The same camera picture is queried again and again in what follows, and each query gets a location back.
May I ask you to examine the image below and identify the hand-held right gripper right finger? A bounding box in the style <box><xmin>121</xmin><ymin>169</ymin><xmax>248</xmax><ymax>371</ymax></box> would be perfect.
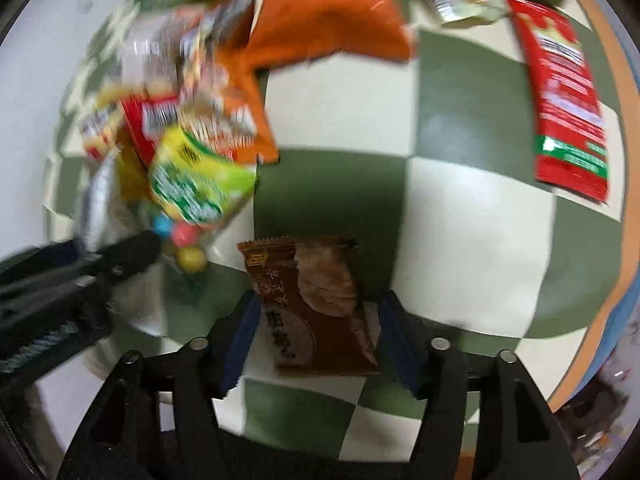
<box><xmin>377</xmin><ymin>290</ymin><xmax>583</xmax><ymax>480</ymax></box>

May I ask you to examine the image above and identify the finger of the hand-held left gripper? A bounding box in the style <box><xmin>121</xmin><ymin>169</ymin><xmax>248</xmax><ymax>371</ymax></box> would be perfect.
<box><xmin>70</xmin><ymin>230</ymin><xmax>163</xmax><ymax>286</ymax></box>
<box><xmin>0</xmin><ymin>242</ymin><xmax>83</xmax><ymax>286</ymax></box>

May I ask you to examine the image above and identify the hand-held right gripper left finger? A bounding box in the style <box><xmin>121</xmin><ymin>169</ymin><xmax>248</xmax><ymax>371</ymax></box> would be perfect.
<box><xmin>56</xmin><ymin>290</ymin><xmax>263</xmax><ymax>480</ymax></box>

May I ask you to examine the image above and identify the silver snack packet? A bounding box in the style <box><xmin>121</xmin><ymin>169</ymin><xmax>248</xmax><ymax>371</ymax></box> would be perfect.
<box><xmin>75</xmin><ymin>152</ymin><xmax>126</xmax><ymax>256</ymax></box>

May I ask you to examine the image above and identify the brown snack packet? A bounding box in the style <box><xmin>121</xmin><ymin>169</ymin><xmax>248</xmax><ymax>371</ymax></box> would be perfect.
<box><xmin>236</xmin><ymin>236</ymin><xmax>382</xmax><ymax>377</ymax></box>

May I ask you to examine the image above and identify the green yellow candy packet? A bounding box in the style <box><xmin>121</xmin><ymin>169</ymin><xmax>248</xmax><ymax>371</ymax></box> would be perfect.
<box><xmin>147</xmin><ymin>125</ymin><xmax>258</xmax><ymax>276</ymax></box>

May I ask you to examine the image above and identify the orange printed snack packet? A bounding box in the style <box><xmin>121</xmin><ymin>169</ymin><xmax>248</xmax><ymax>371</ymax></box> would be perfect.
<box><xmin>177</xmin><ymin>0</ymin><xmax>281</xmax><ymax>166</ymax></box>

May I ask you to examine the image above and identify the red crown print snack packet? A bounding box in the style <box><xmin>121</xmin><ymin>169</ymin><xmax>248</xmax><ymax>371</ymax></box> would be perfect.
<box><xmin>507</xmin><ymin>0</ymin><xmax>611</xmax><ymax>205</ymax></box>

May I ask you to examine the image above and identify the plain orange chip bag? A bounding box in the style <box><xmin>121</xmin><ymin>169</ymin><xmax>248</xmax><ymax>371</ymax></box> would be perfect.
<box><xmin>245</xmin><ymin>0</ymin><xmax>416</xmax><ymax>68</ymax></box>

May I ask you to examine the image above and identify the small red snack packet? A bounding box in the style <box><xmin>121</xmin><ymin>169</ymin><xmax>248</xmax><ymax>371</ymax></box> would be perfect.
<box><xmin>120</xmin><ymin>95</ymin><xmax>181</xmax><ymax>171</ymax></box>

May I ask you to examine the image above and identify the yellow red snack packet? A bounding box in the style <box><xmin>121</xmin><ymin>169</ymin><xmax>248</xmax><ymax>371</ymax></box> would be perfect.
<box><xmin>80</xmin><ymin>85</ymin><xmax>126</xmax><ymax>161</ymax></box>

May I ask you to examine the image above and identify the dark patterned cloth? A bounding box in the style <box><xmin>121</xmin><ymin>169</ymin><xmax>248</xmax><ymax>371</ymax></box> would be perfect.
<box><xmin>550</xmin><ymin>355</ymin><xmax>636</xmax><ymax>466</ymax></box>

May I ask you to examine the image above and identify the blue bed sheet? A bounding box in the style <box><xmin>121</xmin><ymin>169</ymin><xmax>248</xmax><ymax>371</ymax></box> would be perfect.
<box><xmin>590</xmin><ymin>10</ymin><xmax>640</xmax><ymax>386</ymax></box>

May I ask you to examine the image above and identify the green white checkered mat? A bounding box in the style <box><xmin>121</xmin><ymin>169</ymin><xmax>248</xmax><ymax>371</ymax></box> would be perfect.
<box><xmin>42</xmin><ymin>0</ymin><xmax>631</xmax><ymax>463</ymax></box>

